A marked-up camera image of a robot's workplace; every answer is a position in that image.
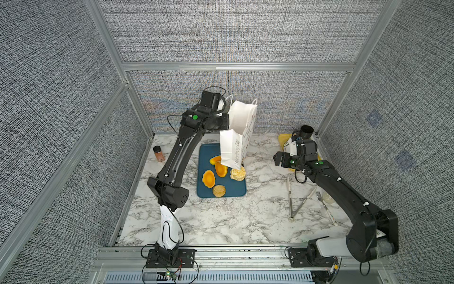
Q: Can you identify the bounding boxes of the white paper gift bag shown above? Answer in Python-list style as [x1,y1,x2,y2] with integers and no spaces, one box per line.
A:
[219,98,258,170]

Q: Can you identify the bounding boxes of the metal tongs with silicone tips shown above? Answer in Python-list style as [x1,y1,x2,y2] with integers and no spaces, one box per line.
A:
[286,177,316,222]

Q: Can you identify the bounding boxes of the pale waffle-pattern round bread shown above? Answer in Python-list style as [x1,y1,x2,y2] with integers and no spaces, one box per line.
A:
[230,166,246,181]

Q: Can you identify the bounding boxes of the small round brown bun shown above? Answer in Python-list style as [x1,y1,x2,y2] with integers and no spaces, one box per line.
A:
[212,185,227,198]

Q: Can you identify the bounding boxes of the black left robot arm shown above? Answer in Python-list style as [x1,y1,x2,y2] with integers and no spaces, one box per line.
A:
[147,90,229,257]

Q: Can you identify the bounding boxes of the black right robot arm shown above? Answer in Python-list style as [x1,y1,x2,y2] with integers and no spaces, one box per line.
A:
[273,140,399,264]

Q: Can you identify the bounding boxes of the white bowl with patterned rim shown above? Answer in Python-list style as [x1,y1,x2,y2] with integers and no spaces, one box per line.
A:
[283,138,293,154]

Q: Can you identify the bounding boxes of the black mug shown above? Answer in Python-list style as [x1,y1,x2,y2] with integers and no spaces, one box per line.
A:
[292,125,314,142]

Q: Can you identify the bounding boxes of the yellow cutting board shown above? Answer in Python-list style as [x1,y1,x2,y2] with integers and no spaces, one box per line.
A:
[278,134,323,175]

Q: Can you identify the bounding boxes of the metal spoon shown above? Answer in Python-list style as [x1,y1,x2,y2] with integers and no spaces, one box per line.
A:
[316,191,338,226]

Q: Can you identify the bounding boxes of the clear jar with black lid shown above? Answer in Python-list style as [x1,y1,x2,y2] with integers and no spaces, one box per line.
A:
[321,192,335,204]

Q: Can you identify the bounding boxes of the spice jar with black lid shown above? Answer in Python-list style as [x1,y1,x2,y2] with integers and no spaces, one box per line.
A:
[153,146,165,162]

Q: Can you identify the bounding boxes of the teal rectangular tray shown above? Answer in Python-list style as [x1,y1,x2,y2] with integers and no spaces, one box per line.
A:
[196,143,247,198]

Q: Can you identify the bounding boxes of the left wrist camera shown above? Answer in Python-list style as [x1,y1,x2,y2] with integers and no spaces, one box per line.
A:
[200,91,221,110]

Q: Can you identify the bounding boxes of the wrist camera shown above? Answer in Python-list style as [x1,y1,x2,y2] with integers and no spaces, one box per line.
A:
[200,91,221,110]
[287,136,301,156]

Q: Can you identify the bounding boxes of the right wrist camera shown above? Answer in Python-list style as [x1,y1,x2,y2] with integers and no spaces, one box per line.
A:
[287,136,301,156]

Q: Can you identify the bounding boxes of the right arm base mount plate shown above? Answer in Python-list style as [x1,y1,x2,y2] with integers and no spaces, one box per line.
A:
[284,247,337,267]

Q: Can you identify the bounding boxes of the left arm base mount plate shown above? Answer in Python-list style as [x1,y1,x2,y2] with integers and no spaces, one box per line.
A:
[145,247,196,269]

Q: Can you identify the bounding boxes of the aluminium front rail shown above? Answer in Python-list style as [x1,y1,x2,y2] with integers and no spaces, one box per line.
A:
[88,244,398,284]

